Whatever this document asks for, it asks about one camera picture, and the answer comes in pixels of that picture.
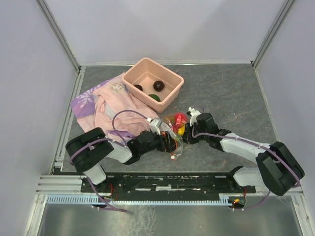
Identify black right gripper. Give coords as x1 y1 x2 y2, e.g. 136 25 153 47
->
179 121 208 145

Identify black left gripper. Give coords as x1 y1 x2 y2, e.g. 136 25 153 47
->
140 128 181 155

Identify yellow fake pear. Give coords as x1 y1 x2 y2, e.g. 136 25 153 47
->
177 126 185 136

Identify red fake tomato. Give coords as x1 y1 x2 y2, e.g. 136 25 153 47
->
173 113 188 132

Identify clear zip top bag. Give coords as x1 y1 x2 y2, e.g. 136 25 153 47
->
160 113 189 160

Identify dark green fake vegetable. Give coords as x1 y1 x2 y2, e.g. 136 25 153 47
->
149 94 160 102

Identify dark purple fake eggplant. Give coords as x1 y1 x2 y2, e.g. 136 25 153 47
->
153 81 165 92

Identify dark brown fake fruit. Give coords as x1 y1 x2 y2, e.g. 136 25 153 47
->
134 85 143 91

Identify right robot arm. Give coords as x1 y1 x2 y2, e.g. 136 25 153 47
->
183 107 305 196

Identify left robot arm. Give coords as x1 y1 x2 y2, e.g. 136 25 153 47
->
65 128 181 192

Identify pink plastic tub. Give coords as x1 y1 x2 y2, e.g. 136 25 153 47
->
122 58 184 114

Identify pink purple printed cloth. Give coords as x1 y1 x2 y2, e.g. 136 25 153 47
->
70 75 158 143

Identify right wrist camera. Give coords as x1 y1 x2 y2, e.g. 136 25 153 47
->
187 107 201 126

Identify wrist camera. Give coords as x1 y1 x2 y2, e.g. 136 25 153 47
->
187 107 201 126
149 118 162 135

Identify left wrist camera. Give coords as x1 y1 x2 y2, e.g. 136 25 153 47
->
149 118 162 135

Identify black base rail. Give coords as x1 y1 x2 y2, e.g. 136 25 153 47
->
81 172 252 202

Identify light blue cable duct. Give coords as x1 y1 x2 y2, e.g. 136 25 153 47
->
46 193 247 205

